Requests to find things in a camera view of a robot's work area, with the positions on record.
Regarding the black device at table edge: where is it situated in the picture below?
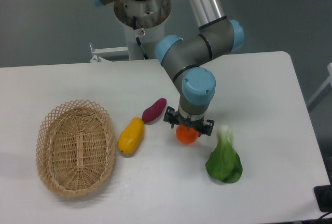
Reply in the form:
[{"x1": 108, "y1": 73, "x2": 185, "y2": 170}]
[{"x1": 313, "y1": 185, "x2": 331, "y2": 213}]

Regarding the white frame at right edge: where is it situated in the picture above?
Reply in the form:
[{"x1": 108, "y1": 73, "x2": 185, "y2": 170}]
[{"x1": 306, "y1": 63, "x2": 331, "y2": 113}]

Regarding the woven wicker basket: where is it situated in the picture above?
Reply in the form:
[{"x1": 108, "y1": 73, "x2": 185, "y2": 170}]
[{"x1": 36, "y1": 100, "x2": 116, "y2": 198}]

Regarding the purple sweet potato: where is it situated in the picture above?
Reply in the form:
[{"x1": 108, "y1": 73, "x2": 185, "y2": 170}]
[{"x1": 141, "y1": 97, "x2": 167, "y2": 123}]

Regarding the green bok choy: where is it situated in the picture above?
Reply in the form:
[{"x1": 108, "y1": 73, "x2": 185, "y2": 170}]
[{"x1": 205, "y1": 124, "x2": 243, "y2": 184}]

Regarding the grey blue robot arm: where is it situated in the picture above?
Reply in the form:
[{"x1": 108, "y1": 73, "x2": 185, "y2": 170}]
[{"x1": 92, "y1": 0, "x2": 244, "y2": 136}]

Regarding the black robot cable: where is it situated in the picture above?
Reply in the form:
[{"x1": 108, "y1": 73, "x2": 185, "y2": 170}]
[{"x1": 132, "y1": 16, "x2": 150, "y2": 60}]

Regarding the yellow mango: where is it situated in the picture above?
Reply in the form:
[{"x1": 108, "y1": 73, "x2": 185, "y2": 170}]
[{"x1": 117, "y1": 117, "x2": 145, "y2": 157}]

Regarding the orange fruit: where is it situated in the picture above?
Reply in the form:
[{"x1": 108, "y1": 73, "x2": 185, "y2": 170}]
[{"x1": 176, "y1": 125, "x2": 199, "y2": 145}]

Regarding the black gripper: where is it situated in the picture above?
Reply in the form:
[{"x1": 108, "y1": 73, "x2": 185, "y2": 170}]
[{"x1": 163, "y1": 106, "x2": 215, "y2": 137}]

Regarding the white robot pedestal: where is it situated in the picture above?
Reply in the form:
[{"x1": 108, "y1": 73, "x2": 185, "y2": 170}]
[{"x1": 89, "y1": 0, "x2": 172, "y2": 63}]

